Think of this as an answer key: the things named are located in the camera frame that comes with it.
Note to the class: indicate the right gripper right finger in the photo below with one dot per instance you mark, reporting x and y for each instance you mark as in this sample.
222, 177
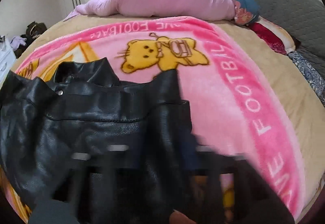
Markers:
229, 190

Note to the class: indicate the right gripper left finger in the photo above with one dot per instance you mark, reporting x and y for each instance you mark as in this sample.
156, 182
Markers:
48, 210

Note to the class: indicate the black leather jacket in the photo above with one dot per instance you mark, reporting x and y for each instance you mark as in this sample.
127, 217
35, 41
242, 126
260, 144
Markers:
85, 108

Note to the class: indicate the dark clothes pile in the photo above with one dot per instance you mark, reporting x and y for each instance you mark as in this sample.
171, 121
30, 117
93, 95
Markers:
20, 43

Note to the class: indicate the right hand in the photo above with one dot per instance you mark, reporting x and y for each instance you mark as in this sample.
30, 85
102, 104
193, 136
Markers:
179, 218

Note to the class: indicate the pink cartoon fleece blanket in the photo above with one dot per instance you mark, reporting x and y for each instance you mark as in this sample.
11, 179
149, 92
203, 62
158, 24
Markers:
155, 121

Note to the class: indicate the tan bed sheet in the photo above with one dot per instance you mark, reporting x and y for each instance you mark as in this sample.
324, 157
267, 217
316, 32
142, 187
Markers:
292, 86

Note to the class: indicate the blue patterned cloth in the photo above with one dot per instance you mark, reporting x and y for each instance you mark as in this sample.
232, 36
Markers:
311, 75

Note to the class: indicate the white drawer cabinet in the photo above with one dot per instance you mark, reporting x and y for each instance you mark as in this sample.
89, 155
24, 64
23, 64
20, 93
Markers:
7, 58

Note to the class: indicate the red striped pillow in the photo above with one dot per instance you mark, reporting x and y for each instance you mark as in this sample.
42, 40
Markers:
278, 39

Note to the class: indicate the grey quilted headboard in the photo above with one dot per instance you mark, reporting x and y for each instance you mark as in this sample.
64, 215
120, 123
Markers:
304, 20

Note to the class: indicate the blue floral pillow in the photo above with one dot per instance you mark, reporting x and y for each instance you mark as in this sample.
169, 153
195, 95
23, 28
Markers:
246, 12

